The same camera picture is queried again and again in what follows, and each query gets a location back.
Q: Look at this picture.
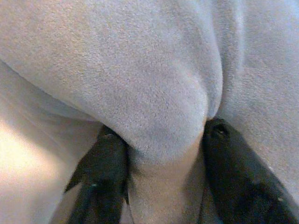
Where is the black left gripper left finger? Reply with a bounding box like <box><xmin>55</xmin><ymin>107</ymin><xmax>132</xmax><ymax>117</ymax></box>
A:
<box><xmin>64</xmin><ymin>125</ymin><xmax>131</xmax><ymax>224</ymax></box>

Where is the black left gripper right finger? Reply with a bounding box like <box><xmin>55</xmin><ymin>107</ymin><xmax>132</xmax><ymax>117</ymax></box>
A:
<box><xmin>198</xmin><ymin>118</ymin><xmax>299</xmax><ymax>224</ymax></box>

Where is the grey plush pillow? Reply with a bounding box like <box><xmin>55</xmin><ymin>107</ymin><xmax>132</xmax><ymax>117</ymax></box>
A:
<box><xmin>0</xmin><ymin>0</ymin><xmax>299</xmax><ymax>210</ymax></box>

